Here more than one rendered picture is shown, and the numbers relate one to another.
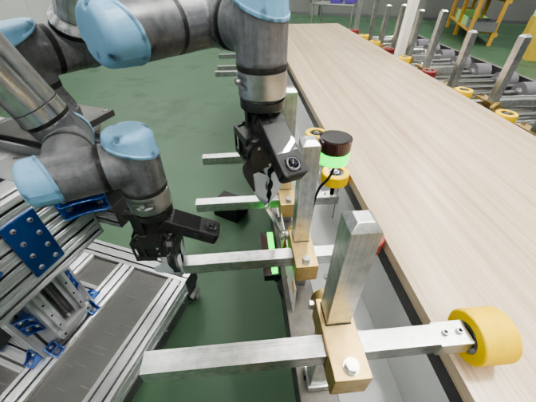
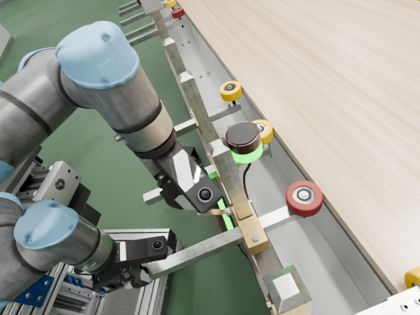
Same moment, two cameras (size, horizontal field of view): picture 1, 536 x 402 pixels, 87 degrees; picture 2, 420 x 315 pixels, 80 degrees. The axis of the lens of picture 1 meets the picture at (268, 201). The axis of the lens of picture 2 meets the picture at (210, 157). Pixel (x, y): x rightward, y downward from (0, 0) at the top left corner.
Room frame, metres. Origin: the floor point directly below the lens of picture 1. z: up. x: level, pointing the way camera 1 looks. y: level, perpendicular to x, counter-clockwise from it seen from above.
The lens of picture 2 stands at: (0.16, -0.09, 1.44)
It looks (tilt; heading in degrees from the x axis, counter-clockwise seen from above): 47 degrees down; 7
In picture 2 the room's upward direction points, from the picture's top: 24 degrees counter-clockwise
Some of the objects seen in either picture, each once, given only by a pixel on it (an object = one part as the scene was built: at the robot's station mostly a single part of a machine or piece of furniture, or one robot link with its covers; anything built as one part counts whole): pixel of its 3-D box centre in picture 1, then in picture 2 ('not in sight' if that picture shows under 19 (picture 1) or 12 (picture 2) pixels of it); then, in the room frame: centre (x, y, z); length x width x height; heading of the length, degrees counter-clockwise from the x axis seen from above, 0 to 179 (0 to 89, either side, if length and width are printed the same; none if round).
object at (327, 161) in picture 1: (333, 154); (245, 146); (0.47, -0.12, 1.09); 0.06 x 0.06 x 0.02
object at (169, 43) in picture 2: not in sight; (193, 100); (0.97, -0.03, 0.89); 0.04 x 0.04 x 0.48; 5
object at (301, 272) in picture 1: (302, 250); (249, 222); (0.45, -0.08, 0.85); 0.14 x 0.06 x 0.05; 5
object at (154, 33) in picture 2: (250, 72); (153, 34); (1.92, 0.12, 0.83); 0.44 x 0.03 x 0.04; 95
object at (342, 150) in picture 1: (335, 143); (243, 137); (0.47, -0.12, 1.12); 0.06 x 0.06 x 0.02
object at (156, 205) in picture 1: (148, 198); (90, 250); (0.40, 0.22, 1.05); 0.08 x 0.08 x 0.05
